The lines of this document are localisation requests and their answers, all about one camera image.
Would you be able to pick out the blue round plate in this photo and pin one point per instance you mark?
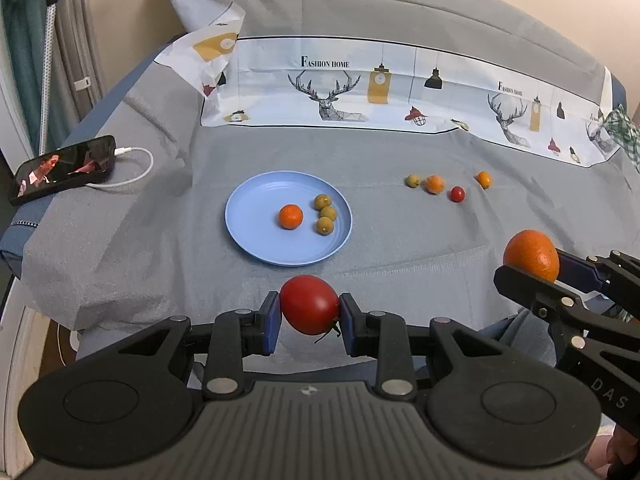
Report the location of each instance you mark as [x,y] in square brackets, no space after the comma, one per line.
[251,218]

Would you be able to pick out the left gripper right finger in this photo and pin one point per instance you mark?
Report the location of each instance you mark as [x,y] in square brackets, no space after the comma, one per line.
[444,360]

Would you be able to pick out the large orange mandarin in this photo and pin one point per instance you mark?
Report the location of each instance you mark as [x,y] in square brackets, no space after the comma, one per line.
[533,252]

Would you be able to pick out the green checkered cloth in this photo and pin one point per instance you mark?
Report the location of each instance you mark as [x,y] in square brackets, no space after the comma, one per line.
[624,132]

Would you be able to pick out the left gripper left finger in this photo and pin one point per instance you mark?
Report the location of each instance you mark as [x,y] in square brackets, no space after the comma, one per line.
[225,343]

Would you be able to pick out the small red cherry tomato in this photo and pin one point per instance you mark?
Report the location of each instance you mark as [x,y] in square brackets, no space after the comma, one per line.
[457,194]

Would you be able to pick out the small orange mandarin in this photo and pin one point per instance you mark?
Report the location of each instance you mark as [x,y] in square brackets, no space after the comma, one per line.
[434,184]

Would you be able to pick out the black smartphone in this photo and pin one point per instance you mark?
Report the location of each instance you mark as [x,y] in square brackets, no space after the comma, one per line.
[90,161]

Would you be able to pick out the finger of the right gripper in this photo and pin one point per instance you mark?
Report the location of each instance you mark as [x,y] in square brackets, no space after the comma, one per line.
[550,304]
[616,277]

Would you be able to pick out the mandarin on plate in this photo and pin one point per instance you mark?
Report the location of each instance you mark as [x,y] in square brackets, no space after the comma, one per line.
[290,217]

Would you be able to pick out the grey curtain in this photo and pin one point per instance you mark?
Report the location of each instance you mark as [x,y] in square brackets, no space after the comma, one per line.
[76,59]

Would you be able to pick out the grey bed cover cloth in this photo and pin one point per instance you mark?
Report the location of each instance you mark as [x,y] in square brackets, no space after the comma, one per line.
[391,147]

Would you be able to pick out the oval orange kumquat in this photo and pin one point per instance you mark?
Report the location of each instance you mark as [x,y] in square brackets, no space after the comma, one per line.
[484,179]

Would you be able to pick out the large red tomato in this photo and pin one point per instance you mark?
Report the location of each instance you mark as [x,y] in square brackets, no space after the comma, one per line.
[310,305]

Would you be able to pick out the yellow-green fruit on plate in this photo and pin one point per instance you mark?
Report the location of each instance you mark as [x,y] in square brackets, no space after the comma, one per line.
[322,201]

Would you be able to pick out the small yellow-green fruit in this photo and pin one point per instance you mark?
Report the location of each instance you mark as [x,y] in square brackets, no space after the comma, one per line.
[413,181]

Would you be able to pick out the person's right hand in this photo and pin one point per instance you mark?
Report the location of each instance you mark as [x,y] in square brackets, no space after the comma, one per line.
[611,447]

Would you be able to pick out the white deer print cloth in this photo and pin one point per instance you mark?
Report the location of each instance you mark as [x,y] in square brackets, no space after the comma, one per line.
[420,66]

